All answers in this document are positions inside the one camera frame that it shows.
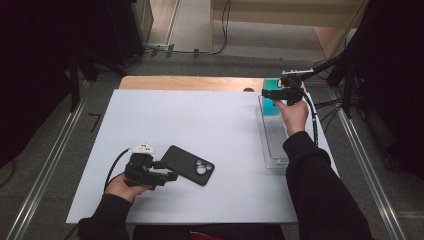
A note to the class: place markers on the white board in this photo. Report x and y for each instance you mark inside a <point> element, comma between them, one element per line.
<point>206,120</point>

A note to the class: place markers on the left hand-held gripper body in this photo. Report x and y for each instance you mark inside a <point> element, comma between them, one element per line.
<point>140,171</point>

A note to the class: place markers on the person's left hand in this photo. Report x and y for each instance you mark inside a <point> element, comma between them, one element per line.
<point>125,190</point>

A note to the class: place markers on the black phone case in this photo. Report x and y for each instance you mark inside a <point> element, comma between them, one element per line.
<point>186,164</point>

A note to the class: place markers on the iridescent phone case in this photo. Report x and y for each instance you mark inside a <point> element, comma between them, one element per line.
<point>270,106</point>

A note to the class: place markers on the black cabinet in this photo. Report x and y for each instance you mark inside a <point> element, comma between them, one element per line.
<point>130,30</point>

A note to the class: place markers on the light wooden furniture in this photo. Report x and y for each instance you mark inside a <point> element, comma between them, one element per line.
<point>283,11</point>

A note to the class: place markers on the person's right hand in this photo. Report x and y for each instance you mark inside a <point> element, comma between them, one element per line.
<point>295,116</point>

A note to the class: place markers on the black metal stand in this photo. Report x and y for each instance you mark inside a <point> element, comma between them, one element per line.
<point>346,90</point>
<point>75,83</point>

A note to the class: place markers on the clear plastic rack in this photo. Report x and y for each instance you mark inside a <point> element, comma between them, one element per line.
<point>275,140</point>

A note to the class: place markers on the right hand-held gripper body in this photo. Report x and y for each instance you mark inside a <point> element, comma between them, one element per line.
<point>295,90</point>

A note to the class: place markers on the dark round table grommet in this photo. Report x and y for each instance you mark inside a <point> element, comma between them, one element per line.
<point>248,89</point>

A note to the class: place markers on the metal floor rail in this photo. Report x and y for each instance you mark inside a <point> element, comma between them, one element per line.
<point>366,166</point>
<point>50,160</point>

